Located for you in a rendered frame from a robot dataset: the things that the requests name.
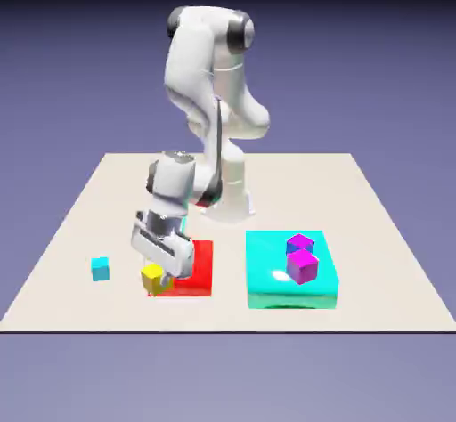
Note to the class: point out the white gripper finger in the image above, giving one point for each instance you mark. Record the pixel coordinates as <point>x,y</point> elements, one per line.
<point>165,281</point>

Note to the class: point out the small cyan cube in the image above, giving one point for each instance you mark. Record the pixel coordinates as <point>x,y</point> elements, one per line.
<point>100,269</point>

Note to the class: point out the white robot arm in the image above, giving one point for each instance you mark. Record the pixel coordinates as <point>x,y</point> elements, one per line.
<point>192,73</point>

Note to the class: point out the small yellow cube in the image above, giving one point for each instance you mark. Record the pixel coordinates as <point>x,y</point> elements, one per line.
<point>152,279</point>

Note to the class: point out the large red box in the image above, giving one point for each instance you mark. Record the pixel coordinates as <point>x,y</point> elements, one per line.
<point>199,269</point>

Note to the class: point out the small magenta cube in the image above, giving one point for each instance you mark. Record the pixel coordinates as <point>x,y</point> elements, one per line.
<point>302,267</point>
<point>300,242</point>

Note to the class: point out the large cyan box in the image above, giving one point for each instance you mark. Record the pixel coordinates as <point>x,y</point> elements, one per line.
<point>267,269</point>

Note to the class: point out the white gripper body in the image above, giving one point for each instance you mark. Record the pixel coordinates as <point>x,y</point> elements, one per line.
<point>162,251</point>

